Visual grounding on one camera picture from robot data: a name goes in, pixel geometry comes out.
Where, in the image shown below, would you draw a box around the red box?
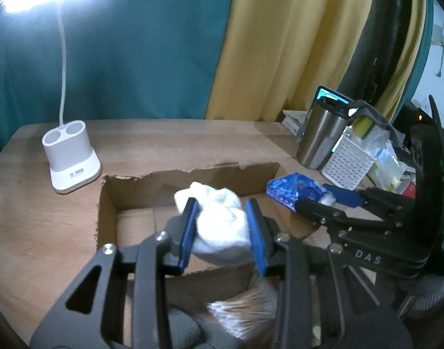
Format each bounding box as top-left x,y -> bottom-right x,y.
402,181 -> 416,199

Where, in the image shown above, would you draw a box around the grey cloth on basket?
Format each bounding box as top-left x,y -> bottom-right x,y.
347,100 -> 404,147

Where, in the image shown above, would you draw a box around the yellow curtain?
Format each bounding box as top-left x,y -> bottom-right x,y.
205,0 -> 427,122

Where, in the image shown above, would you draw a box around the stainless steel tumbler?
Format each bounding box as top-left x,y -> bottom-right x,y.
297,97 -> 349,169

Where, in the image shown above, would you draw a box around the yellow green sponge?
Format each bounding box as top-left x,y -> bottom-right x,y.
352,117 -> 374,139

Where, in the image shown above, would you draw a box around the smartphone with lit screen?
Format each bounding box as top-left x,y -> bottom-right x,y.
312,86 -> 352,105

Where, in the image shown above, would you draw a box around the clear plastic bags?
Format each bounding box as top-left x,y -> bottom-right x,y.
362,125 -> 407,191

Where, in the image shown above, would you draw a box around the blue Vinda tissue pack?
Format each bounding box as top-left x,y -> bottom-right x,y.
266,172 -> 336,211

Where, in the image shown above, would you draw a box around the white desk lamp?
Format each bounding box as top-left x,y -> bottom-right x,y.
1,0 -> 102,195

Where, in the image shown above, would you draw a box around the bag of cotton swabs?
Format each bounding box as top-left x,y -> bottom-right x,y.
206,273 -> 278,343

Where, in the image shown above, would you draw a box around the open cardboard box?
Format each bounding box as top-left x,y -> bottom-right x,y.
95,161 -> 319,310

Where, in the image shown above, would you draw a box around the white perforated plastic basket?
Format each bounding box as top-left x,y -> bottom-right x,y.
321,128 -> 376,191

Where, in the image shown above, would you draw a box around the white and grey sock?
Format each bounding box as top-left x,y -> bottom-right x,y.
174,181 -> 253,266

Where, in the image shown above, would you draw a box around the teal curtain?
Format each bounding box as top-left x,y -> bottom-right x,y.
0,0 -> 232,153

